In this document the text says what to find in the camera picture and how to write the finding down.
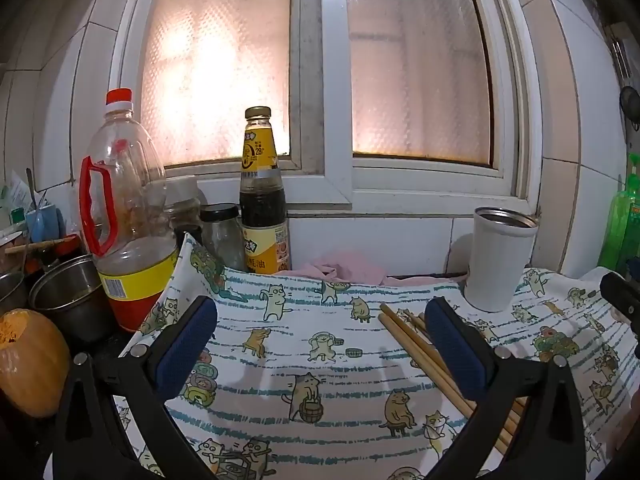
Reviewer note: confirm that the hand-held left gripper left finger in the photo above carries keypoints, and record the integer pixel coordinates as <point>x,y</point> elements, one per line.
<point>185,352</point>

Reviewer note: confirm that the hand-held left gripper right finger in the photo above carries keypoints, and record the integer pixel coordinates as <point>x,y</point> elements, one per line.
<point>452,352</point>

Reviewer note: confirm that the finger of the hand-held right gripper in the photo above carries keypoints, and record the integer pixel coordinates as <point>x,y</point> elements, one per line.
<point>620,292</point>

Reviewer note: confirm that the bunch of wooden chopsticks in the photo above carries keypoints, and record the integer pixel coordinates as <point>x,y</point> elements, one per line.
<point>400,331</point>

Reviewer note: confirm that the white metal cup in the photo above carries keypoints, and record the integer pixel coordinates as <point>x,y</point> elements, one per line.
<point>495,260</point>

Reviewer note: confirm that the person's right hand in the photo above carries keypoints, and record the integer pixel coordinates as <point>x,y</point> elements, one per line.
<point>619,435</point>

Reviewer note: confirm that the light green plastic bottle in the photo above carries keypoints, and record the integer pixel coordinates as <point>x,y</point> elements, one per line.
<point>612,230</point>

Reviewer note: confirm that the dark green plastic bottle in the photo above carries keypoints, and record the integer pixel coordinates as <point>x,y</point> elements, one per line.
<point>634,220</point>

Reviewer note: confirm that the glass jar with black lid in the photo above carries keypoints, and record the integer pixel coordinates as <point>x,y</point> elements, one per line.
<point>222,240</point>

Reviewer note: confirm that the steel pot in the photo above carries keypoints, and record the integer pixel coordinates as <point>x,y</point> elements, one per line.
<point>70,305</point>

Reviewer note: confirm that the cat printed cloth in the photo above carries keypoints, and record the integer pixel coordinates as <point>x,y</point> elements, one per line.
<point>320,360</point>

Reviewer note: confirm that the pink cloth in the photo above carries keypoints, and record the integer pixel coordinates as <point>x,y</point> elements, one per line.
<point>350,267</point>

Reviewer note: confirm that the dark jar with grey lid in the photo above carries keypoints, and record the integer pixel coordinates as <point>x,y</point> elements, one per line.
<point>182,210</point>

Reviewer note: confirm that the oil bottle with red cap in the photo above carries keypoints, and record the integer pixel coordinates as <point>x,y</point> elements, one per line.
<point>130,210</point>

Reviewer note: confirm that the orange pumpkin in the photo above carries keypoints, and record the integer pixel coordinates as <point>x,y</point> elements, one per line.
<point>30,370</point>

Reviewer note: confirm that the red rimmed bowl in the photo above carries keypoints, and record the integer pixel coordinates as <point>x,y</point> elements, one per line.
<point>65,246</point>

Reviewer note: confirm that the dark sauce bottle yellow label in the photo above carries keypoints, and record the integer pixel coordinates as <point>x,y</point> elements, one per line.
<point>262,200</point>

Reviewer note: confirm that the small steel bowl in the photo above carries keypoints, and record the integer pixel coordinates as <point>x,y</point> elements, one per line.
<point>11,290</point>

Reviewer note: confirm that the blue cup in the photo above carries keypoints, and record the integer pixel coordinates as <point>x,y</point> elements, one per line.
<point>42,225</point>

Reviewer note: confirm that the metal spoon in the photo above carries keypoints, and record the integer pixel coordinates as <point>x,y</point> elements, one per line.
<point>30,185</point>

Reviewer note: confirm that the frosted glass window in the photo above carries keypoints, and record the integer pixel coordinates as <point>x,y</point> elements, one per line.
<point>320,85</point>

